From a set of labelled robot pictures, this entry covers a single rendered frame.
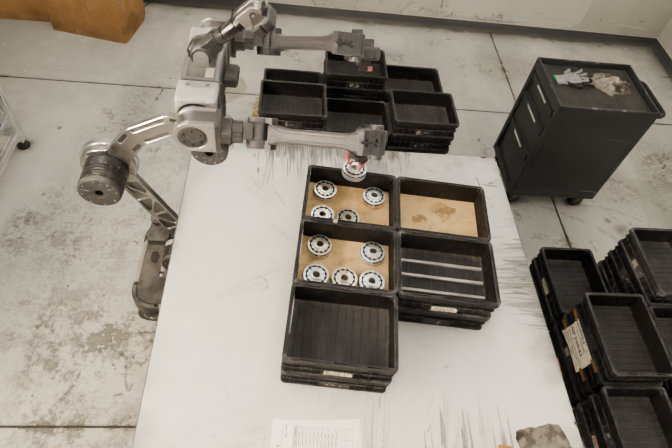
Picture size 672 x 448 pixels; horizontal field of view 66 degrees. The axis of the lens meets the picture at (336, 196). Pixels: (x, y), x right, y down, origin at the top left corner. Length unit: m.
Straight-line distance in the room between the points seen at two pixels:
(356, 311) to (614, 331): 1.34
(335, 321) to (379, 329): 0.17
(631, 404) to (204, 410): 1.90
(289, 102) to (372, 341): 1.76
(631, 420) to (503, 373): 0.77
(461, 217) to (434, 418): 0.87
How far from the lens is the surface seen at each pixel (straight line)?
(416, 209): 2.37
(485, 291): 2.23
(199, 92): 1.72
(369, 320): 2.03
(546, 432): 2.23
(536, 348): 2.36
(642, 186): 4.44
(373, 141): 1.56
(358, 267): 2.13
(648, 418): 2.89
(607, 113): 3.29
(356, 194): 2.36
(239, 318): 2.14
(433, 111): 3.42
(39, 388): 2.97
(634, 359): 2.85
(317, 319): 2.00
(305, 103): 3.27
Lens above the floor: 2.63
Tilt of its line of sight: 50 degrees down
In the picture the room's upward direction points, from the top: 11 degrees clockwise
